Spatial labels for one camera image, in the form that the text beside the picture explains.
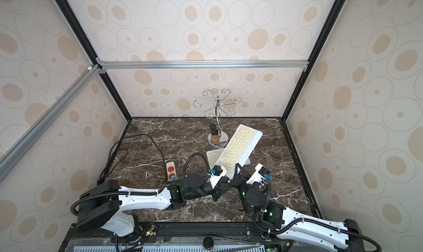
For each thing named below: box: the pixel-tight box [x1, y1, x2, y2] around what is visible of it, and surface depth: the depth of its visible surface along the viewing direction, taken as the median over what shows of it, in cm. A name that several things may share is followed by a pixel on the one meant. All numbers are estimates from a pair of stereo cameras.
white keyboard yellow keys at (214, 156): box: [205, 148, 226, 169], surface depth 99 cm
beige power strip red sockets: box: [165, 161, 177, 182], surface depth 94 cm
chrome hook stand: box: [193, 88, 243, 149], surface depth 86 cm
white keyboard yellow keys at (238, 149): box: [215, 124, 264, 179], surface depth 76 cm
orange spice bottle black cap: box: [211, 129, 220, 146], surface depth 99 cm
